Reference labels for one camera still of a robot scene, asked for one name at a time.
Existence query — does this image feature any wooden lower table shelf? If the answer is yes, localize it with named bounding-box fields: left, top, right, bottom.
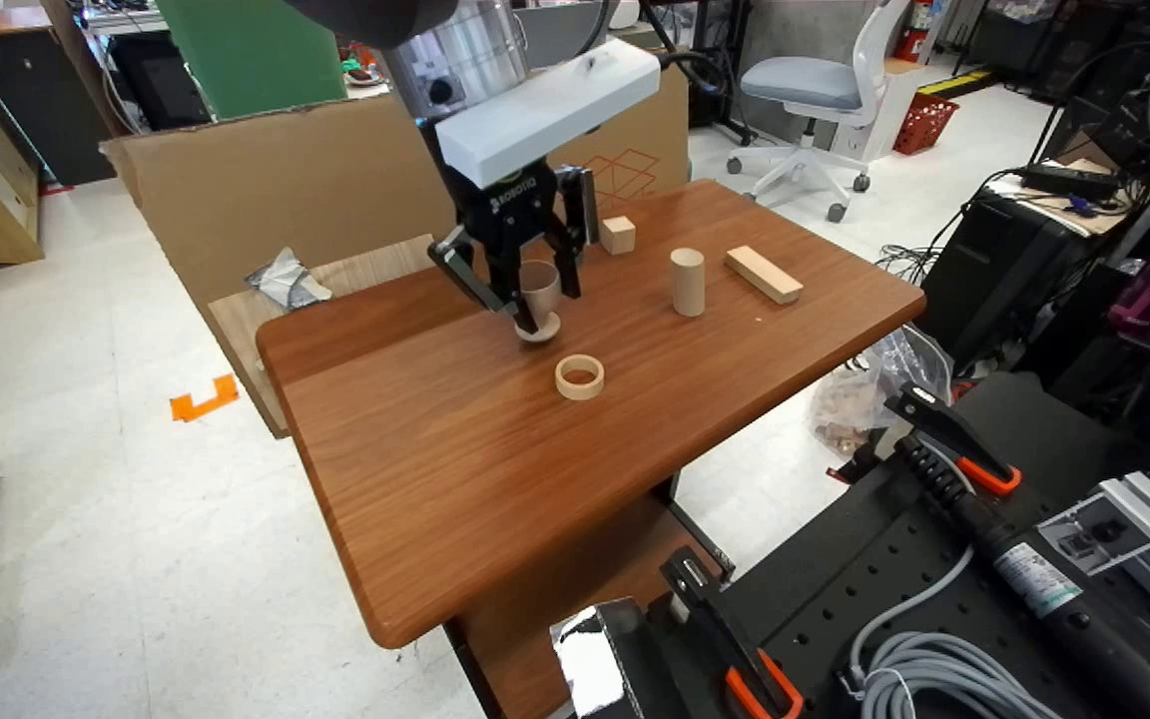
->
left=446, top=495, right=737, bottom=719

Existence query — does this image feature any black corrugated cable conduit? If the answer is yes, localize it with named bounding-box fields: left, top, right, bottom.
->
left=897, top=434, right=1150, bottom=719

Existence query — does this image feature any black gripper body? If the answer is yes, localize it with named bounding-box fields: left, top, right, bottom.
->
left=450, top=154, right=566, bottom=258

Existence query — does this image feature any large brown cardboard box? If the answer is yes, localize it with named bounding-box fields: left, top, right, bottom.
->
left=100, top=62, right=695, bottom=438

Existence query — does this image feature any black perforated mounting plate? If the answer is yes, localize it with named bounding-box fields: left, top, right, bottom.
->
left=627, top=371, right=1150, bottom=719

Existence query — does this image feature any small wooden cube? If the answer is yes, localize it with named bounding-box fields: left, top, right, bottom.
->
left=596, top=210, right=640, bottom=258

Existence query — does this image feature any wooden ring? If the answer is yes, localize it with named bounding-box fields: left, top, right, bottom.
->
left=551, top=353, right=611, bottom=403

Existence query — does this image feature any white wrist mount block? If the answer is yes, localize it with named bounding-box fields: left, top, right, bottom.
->
left=430, top=37, right=667, bottom=191

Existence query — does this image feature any long rectangular wooden block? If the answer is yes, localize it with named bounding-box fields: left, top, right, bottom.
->
left=723, top=243, right=807, bottom=313

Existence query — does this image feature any grey swivel chair white frame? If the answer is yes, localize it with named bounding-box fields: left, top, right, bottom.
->
left=726, top=0, right=917, bottom=226

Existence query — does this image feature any clear plastic bag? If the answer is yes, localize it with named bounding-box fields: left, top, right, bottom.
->
left=807, top=331, right=952, bottom=458

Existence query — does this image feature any crumpled white plastic bag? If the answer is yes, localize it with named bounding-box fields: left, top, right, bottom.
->
left=246, top=243, right=336, bottom=315

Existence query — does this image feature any red plastic basket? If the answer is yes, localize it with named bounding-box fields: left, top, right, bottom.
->
left=889, top=90, right=964, bottom=160

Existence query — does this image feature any wooden cylinder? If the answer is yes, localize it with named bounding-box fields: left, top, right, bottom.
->
left=667, top=243, right=712, bottom=322

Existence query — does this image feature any green board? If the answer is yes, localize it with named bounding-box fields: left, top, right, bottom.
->
left=152, top=0, right=350, bottom=125

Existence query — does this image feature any black clamp orange handle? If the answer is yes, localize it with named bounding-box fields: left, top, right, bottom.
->
left=659, top=551, right=816, bottom=719
left=888, top=382, right=1026, bottom=504

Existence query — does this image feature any black equipment cart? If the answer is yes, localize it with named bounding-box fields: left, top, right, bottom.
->
left=917, top=133, right=1150, bottom=403

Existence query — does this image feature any grey cable bundle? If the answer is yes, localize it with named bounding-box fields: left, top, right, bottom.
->
left=845, top=543, right=1070, bottom=719

